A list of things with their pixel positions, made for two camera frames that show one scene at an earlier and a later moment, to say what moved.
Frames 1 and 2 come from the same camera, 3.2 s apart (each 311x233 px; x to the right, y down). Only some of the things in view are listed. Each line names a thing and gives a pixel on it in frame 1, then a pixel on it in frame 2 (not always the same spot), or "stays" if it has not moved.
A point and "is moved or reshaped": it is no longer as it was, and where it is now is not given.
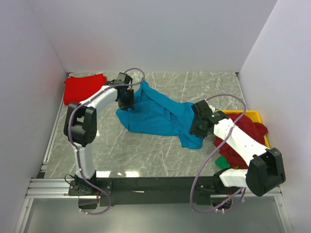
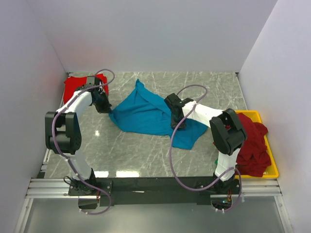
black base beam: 106,191 stays
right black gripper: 197,129 to 177,121
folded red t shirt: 77,87 stays
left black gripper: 126,104 to 103,107
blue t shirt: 156,113 is moved or reshaped
